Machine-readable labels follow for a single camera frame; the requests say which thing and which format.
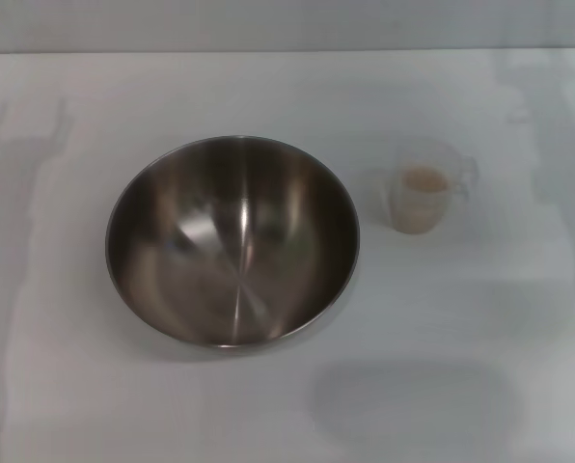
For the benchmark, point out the white rice grains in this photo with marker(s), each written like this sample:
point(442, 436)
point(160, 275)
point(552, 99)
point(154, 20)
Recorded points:
point(423, 193)

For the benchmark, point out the stainless steel mixing bowl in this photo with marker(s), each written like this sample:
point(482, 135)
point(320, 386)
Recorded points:
point(229, 241)

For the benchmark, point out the clear plastic measuring cup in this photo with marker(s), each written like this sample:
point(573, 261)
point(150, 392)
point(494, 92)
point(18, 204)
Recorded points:
point(463, 173)

